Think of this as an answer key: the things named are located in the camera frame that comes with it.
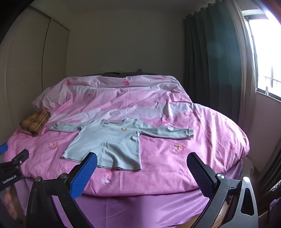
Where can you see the window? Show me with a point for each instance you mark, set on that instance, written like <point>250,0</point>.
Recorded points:
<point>267,54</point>

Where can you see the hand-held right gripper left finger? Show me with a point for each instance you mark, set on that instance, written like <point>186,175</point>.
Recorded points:
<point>84,175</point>

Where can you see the pink floral duvet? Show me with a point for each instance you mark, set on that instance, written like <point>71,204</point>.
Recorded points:
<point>175,166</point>

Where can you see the brown plaid folded cloth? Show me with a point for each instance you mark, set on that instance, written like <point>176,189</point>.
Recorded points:
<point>35,121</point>

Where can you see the light blue long-sleeve shirt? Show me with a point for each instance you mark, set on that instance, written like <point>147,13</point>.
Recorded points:
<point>109,142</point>

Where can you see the dark headboard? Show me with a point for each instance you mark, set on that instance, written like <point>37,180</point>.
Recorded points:
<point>109,74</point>

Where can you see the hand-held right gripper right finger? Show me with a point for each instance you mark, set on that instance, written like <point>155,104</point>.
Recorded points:
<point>198,173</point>

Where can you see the beige sheer curtain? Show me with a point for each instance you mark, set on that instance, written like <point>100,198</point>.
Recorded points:
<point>247,76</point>

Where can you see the purple bed sheet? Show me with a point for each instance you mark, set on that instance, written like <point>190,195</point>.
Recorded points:
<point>136,209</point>

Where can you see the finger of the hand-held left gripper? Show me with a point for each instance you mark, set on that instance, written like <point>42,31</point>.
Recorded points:
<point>3,149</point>
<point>20,156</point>

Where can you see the dark green curtain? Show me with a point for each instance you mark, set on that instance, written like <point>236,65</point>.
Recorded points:
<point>210,65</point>

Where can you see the pink pillow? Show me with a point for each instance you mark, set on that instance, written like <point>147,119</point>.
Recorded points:
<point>51,98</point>

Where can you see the white sliding wardrobe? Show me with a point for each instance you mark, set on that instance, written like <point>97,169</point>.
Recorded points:
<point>28,65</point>

